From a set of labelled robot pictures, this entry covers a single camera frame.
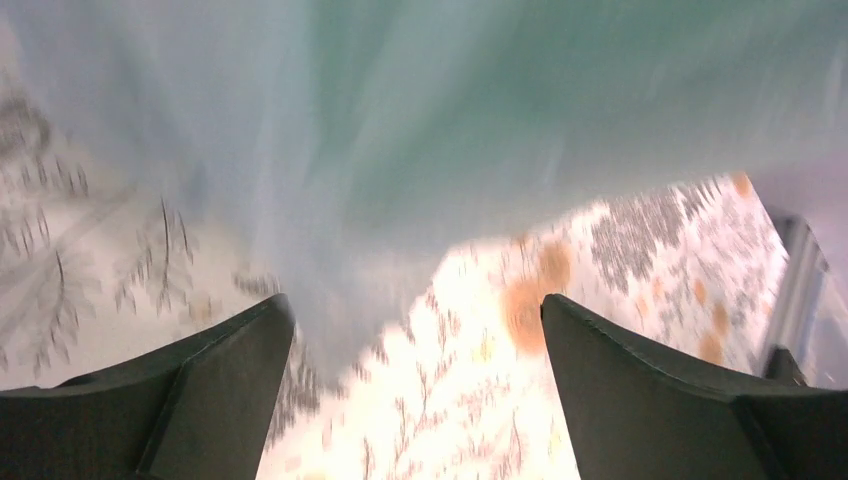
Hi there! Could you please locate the light blue plastic trash bag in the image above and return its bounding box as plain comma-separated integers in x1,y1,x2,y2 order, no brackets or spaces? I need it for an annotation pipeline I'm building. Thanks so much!
1,1,847,373

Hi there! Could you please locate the floral patterned table mat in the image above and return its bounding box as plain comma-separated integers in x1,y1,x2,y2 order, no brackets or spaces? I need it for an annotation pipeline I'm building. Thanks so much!
0,19,793,480

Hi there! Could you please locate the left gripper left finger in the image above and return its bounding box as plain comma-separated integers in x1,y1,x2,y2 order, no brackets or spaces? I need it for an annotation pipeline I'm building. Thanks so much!
1,294,295,479

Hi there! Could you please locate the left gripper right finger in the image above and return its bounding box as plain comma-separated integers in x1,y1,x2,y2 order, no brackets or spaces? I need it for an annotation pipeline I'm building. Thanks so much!
541,294,847,479

